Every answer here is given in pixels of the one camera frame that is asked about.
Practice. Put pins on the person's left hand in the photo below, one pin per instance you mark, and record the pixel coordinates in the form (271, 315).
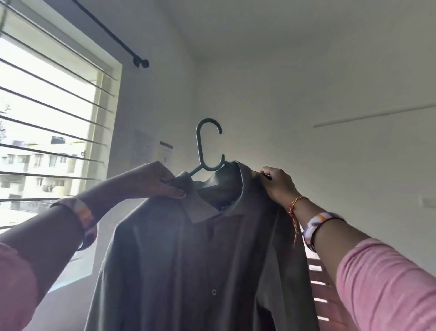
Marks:
(150, 181)

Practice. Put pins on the person's right hand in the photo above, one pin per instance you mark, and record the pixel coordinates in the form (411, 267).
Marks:
(279, 187)

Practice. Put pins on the olive green button shirt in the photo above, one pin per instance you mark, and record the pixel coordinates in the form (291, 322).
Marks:
(204, 273)

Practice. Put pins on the person's left forearm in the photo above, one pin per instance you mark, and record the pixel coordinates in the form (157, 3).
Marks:
(54, 239)

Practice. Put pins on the person's right forearm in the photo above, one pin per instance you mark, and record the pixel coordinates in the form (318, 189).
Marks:
(334, 235)

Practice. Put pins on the white notice with dark header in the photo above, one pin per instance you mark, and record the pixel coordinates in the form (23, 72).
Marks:
(165, 153)

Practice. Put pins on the plain white paper notice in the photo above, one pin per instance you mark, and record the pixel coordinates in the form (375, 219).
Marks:
(142, 146)

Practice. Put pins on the striped white purple bangle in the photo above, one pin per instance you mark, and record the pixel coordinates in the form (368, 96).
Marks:
(317, 225)

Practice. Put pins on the striped orange purple bangle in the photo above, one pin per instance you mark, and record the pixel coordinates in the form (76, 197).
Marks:
(85, 218)

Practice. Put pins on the white framed window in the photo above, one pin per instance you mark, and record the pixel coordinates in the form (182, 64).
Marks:
(54, 123)

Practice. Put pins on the maroon plastic chair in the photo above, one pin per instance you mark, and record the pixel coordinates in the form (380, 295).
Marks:
(327, 293)

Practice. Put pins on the dark curtain rod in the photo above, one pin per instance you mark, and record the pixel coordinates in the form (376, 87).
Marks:
(116, 41)

